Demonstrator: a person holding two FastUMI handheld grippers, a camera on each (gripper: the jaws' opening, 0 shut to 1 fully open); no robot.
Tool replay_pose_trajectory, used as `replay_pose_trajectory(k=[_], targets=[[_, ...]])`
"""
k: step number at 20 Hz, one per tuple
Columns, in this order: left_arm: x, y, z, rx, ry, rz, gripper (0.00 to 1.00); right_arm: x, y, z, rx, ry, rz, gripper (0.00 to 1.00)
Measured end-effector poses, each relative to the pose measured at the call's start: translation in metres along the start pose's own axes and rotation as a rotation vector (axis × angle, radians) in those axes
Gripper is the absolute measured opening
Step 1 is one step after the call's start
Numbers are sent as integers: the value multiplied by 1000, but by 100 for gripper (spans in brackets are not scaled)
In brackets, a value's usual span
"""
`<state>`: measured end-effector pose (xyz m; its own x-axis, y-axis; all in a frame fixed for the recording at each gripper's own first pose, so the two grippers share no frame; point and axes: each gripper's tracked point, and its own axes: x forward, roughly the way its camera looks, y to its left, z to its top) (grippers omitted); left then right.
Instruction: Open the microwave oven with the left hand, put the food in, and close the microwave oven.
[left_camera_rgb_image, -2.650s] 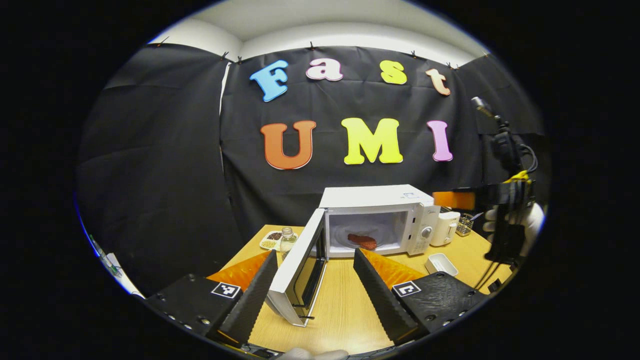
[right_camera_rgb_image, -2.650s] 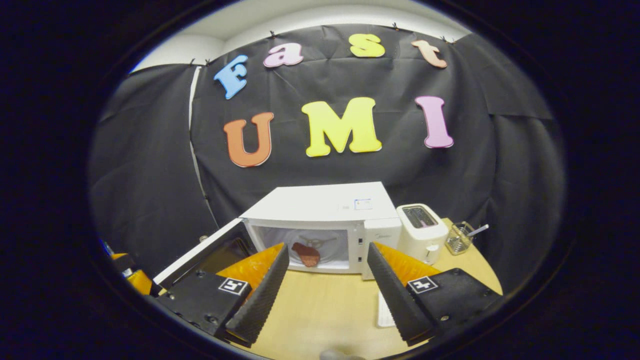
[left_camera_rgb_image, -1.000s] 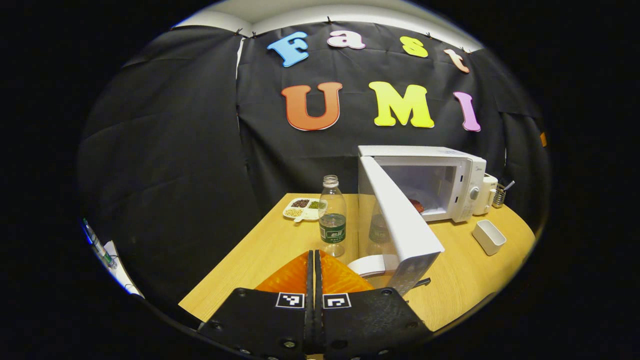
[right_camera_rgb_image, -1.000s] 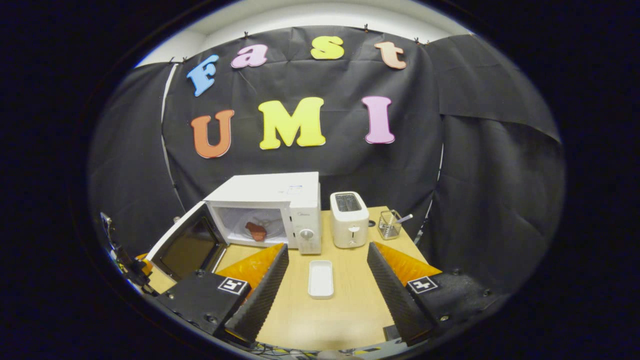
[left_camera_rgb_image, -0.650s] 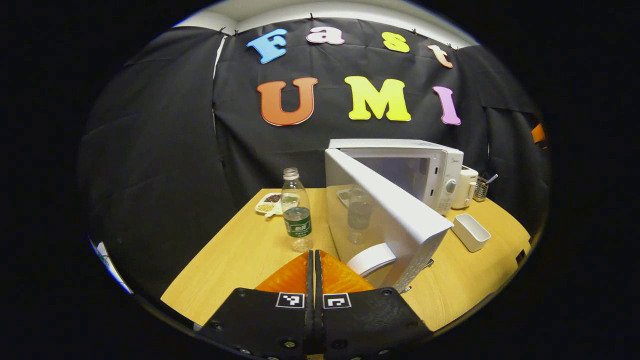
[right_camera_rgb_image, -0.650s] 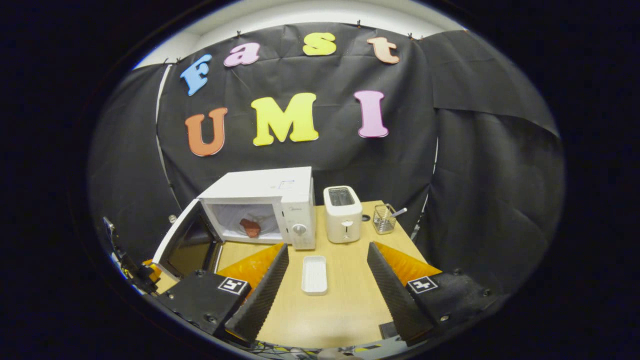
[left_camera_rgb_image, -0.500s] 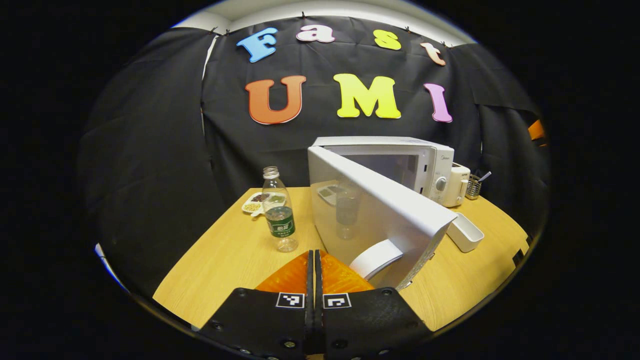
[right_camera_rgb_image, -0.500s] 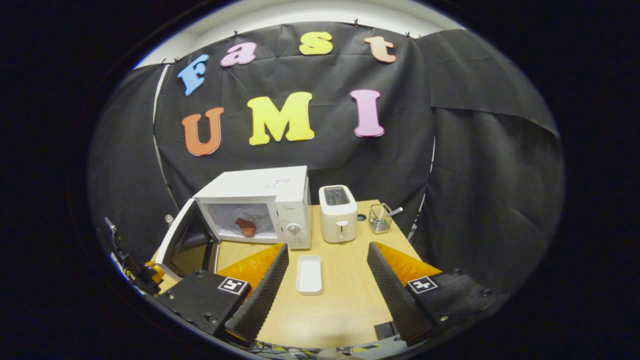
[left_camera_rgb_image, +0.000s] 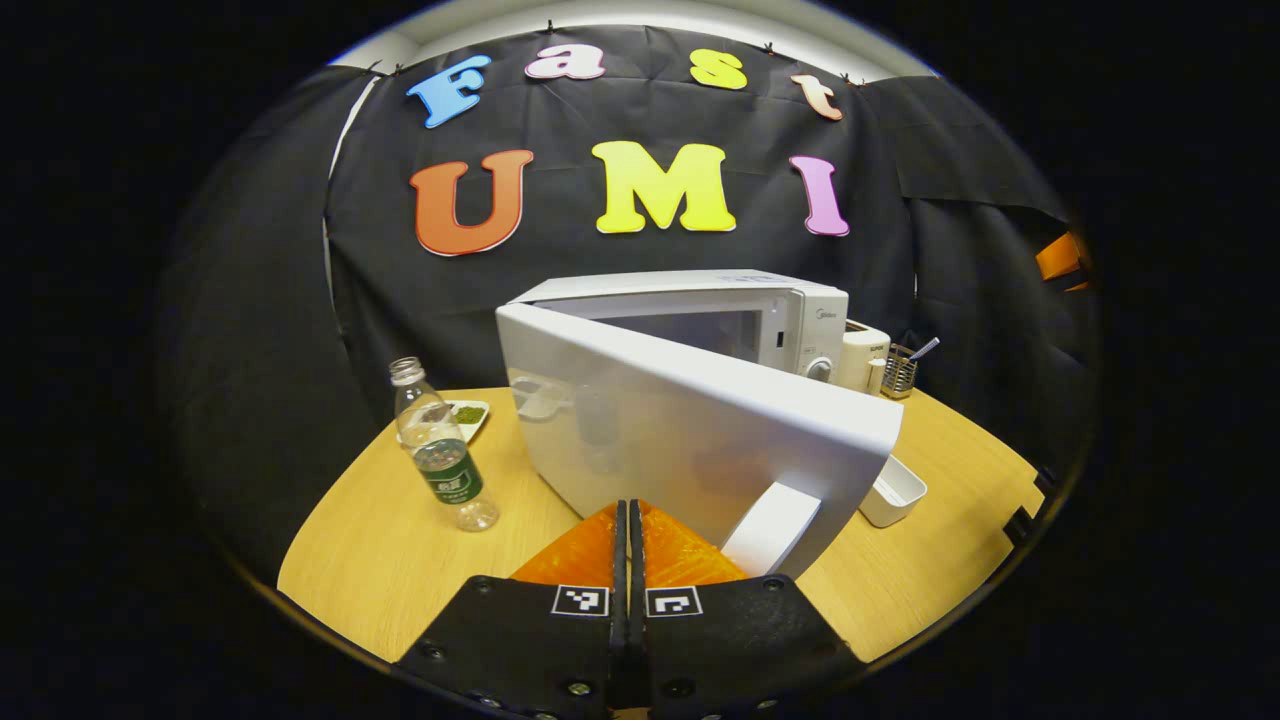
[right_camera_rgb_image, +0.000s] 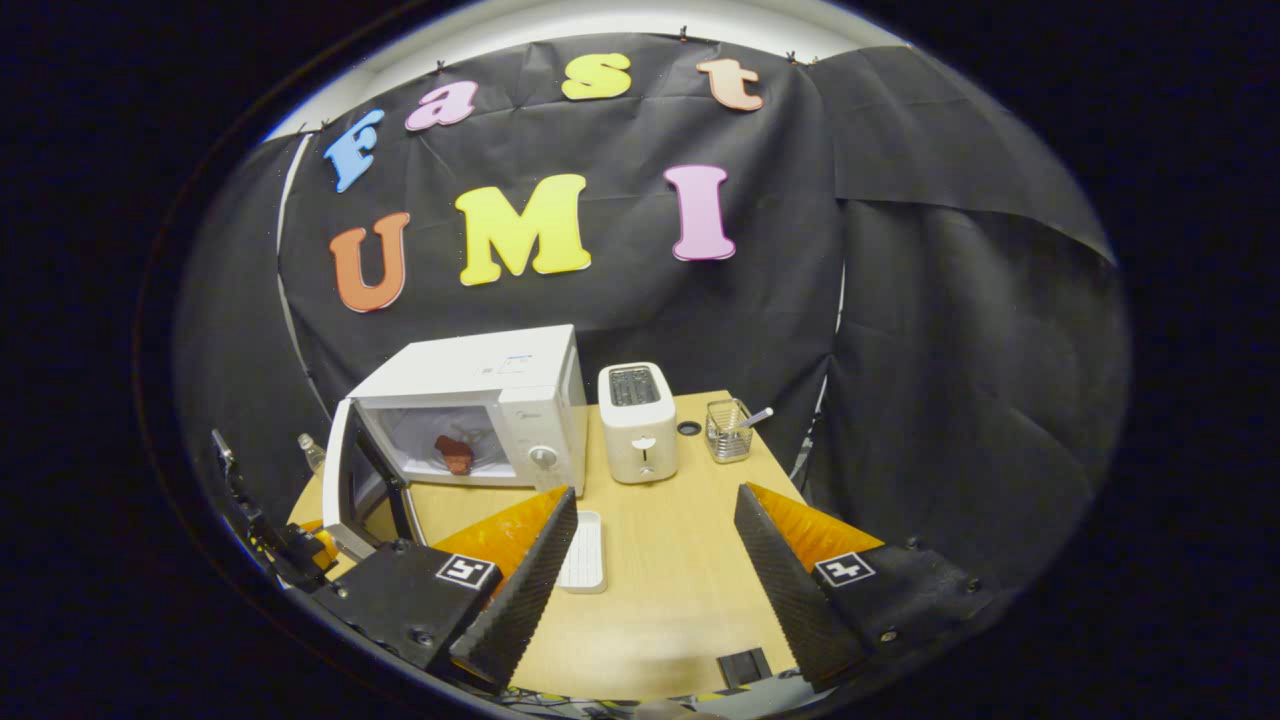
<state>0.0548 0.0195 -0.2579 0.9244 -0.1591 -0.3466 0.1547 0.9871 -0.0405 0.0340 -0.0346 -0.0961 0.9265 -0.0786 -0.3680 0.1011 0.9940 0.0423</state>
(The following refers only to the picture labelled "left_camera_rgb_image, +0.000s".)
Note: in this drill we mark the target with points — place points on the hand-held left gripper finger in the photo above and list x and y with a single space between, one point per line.
620 560
636 560

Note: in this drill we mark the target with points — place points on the metal spoon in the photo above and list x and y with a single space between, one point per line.
925 348

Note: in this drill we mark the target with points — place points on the white rectangular dish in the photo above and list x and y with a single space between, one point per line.
895 495

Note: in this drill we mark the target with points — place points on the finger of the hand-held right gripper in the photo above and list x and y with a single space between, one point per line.
1060 258

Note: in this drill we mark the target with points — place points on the white toaster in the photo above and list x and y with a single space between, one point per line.
860 355

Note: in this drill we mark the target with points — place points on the white divided snack tray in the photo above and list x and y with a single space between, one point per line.
470 412

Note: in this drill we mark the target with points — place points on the white microwave oven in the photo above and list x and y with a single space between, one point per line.
650 440

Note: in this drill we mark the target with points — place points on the clear plastic water bottle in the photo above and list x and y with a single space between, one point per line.
445 470

